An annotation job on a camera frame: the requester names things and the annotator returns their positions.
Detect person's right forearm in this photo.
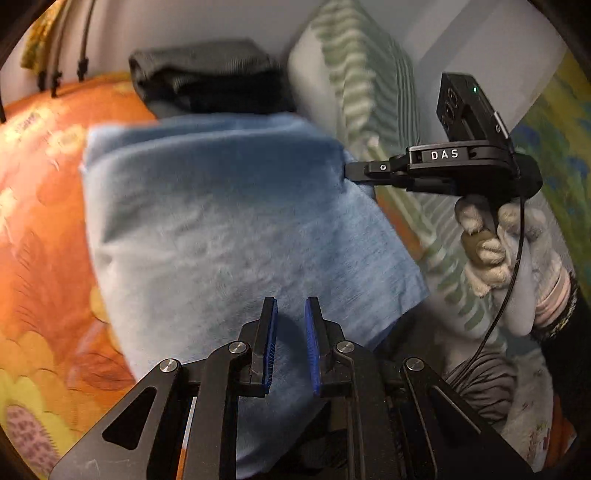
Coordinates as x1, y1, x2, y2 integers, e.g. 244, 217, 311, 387
529, 270, 589, 407

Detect orange floral bedsheet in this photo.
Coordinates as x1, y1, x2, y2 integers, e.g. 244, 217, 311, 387
0, 71, 197, 480

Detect light blue denim pants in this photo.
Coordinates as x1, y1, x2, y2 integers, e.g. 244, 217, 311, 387
78, 113, 428, 476

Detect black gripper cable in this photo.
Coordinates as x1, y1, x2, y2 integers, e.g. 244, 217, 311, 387
445, 138, 527, 393

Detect colourful printed cloth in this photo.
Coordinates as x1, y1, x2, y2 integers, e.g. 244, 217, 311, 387
512, 51, 591, 278

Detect green striped white pillow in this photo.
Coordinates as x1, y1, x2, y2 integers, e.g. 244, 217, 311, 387
288, 0, 522, 352

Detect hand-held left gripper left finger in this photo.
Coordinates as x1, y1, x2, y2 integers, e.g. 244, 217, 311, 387
48, 298, 279, 480

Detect yellow floral scarf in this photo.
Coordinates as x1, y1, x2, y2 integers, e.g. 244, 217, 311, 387
21, 0, 70, 70

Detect folded black garment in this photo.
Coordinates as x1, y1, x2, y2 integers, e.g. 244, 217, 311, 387
249, 69, 298, 114

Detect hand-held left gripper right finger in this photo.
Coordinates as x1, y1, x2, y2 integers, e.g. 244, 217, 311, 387
305, 298, 539, 480

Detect person's right hand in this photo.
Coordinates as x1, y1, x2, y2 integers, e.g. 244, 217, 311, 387
455, 196, 566, 337

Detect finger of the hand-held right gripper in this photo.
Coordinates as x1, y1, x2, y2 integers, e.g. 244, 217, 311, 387
345, 154, 410, 190

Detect folded dark grey garment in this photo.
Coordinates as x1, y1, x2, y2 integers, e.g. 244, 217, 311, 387
128, 41, 282, 109

